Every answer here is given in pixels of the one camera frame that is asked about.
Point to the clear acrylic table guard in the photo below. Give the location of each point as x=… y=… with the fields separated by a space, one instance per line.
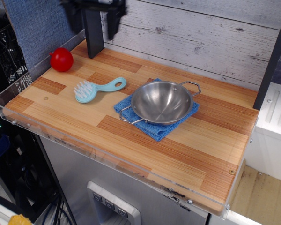
x=197 y=163

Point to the white toy sink unit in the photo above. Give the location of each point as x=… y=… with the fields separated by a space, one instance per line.
x=263 y=152

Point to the black plastic crate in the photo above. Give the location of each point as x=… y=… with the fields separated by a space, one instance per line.
x=12 y=62

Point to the silver cabinet with dispenser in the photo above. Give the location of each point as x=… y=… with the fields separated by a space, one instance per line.
x=74 y=170

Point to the dark grey post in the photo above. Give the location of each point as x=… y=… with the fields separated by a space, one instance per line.
x=93 y=32
x=267 y=78

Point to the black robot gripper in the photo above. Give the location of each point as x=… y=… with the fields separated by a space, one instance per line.
x=115 y=11

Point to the dark grey right post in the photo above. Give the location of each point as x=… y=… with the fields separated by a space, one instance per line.
x=267 y=78

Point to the red toy tomato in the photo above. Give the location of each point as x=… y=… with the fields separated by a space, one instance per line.
x=61 y=59

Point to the light blue scrub brush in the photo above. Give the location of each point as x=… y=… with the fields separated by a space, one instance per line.
x=86 y=91

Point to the dark grey left post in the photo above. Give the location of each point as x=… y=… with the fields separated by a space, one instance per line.
x=93 y=32

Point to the stainless steel pot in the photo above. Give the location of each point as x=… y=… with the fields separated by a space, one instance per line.
x=162 y=102

